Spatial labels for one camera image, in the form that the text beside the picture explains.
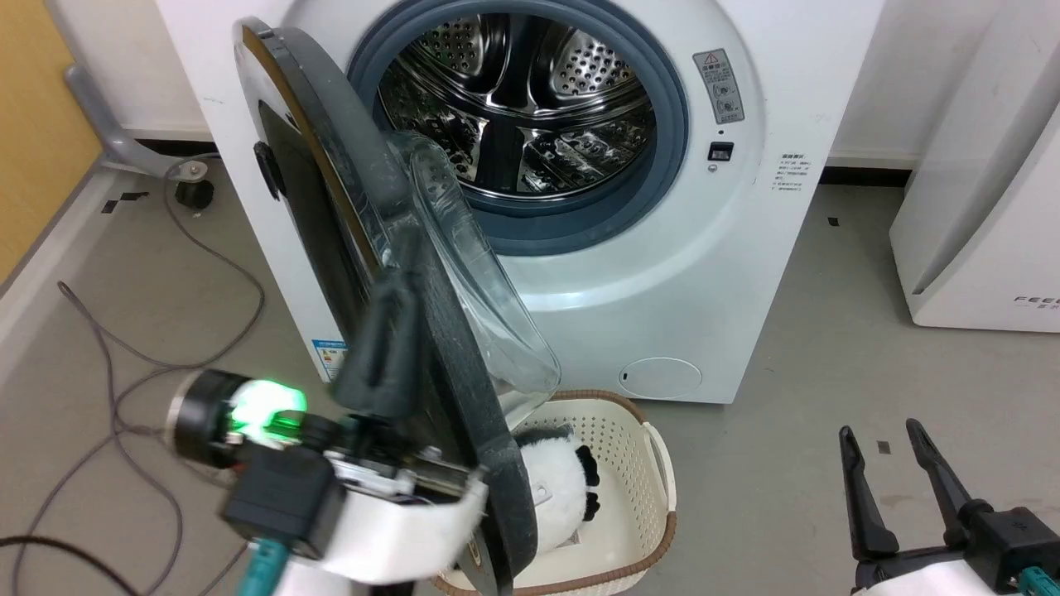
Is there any blue energy label sticker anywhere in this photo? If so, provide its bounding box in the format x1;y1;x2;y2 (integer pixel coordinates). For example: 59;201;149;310
311;338;349;383

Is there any white front-load washing machine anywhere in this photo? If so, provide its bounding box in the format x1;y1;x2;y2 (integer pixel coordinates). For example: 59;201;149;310
156;0;887;406

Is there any white appliance cabinet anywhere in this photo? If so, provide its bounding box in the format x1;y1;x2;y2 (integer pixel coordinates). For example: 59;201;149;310
889;0;1060;334

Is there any perforated steel washer drum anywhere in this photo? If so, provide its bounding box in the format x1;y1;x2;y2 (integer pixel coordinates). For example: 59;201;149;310
377;12;660;201

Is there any cream plastic laundry basket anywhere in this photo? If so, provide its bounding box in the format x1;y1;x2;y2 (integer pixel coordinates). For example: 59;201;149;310
431;390;678;596

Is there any black floor cable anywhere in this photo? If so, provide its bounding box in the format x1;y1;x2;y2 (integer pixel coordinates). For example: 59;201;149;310
0;536;143;596

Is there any black and white panda plush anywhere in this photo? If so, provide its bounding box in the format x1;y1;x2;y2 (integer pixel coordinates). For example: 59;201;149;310
512;423;601;552

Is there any grey floor cable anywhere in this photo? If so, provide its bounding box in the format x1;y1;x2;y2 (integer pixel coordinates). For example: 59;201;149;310
7;154;267;596

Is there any yellow wooden panel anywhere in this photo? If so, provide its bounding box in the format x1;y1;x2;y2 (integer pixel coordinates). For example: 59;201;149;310
0;0;105;287

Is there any round black washing machine door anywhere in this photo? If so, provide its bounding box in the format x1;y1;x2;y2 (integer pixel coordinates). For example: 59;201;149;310
234;17;562;596

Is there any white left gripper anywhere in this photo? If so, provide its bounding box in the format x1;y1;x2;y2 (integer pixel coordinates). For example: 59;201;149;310
321;272;491;585

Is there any teal right arm cable plug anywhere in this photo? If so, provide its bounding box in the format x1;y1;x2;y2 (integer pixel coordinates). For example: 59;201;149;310
1017;566;1060;596

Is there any black round floor fitting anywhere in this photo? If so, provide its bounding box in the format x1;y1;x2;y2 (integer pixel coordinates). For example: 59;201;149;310
173;161;216;210

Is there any round white filter cover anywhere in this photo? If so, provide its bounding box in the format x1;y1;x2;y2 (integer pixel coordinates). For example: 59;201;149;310
619;357;703;401

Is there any teal left arm cable plug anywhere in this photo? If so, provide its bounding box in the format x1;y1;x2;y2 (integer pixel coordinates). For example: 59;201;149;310
240;538;292;596

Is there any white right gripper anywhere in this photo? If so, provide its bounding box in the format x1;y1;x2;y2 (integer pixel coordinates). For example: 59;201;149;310
838;418;1024;596

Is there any grey warning sticker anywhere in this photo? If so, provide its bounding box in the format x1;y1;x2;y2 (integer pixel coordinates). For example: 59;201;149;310
692;48;745;126

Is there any teal arm cable plug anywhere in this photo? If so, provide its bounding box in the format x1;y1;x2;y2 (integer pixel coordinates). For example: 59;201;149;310
240;538;292;596
1017;566;1060;596

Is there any grey rubber door gasket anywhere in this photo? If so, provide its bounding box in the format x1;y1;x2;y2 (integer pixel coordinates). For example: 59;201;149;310
346;0;691;257

